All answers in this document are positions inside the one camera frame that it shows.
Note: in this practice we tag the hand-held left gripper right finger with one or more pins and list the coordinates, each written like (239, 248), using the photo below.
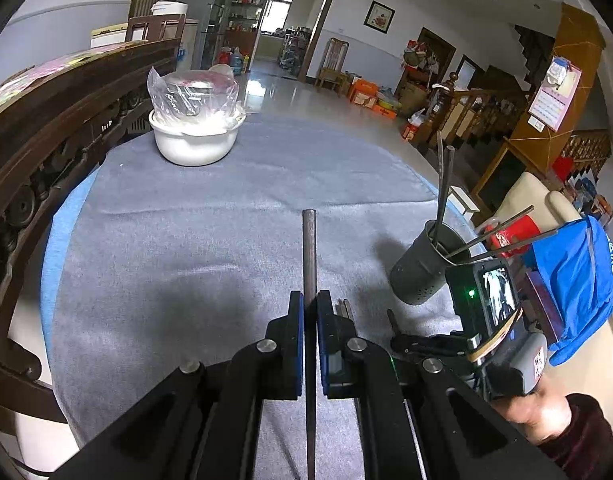
(324, 340)

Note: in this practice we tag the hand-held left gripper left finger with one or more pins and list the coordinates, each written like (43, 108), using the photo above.
(299, 340)

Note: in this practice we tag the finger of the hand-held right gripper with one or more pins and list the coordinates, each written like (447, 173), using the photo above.
(426, 345)

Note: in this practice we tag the slim dark chopstick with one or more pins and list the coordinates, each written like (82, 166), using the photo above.
(392, 319)
(440, 185)
(511, 245)
(309, 260)
(447, 185)
(496, 230)

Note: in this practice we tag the grey metal utensil cup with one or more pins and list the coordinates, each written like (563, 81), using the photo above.
(419, 270)

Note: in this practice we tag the person's right forearm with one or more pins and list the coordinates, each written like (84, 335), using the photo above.
(581, 440)

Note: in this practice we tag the person's right hand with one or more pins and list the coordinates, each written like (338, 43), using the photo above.
(536, 415)

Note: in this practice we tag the blue jacket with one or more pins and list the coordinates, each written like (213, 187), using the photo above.
(576, 280)

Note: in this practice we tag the small white stool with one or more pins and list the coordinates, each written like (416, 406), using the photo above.
(461, 199)

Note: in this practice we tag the beige armchair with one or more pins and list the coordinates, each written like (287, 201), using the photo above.
(526, 195)

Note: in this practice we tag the grey foam table mat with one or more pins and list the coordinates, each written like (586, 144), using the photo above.
(186, 235)

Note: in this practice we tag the wooden stair railing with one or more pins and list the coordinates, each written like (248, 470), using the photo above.
(466, 110)

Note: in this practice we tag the white ceramic bowl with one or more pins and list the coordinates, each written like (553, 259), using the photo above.
(194, 147)

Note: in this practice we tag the cardboard box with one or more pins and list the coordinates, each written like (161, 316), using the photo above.
(386, 110)

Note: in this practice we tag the orange box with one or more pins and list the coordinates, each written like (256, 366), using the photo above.
(366, 91)

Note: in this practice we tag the plastic-wrapped steel bowl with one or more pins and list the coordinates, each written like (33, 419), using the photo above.
(196, 95)

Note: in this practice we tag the brown wooden chair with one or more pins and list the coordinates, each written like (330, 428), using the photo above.
(331, 72)

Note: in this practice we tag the blue water jug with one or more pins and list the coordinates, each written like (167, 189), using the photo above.
(237, 62)

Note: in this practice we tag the white chest freezer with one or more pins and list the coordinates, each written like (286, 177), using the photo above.
(186, 45)

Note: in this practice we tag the carved dark wooden sofa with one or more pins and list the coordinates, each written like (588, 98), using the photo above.
(46, 125)

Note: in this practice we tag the kitchen goods shelf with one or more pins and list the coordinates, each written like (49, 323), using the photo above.
(246, 5)

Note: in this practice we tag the dark wooden dining chair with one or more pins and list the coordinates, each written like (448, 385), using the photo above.
(151, 27)

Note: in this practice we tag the white rice cooker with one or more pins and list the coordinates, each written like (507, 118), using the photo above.
(169, 8)

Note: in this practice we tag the cream cabinet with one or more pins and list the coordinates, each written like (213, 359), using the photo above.
(106, 35)

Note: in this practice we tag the colourful printed cloth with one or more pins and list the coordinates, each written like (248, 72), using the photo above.
(46, 67)

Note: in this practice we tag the pink wall calendar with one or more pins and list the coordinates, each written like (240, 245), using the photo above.
(553, 95)

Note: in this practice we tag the framed wall picture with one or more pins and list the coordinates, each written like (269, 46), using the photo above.
(379, 17)

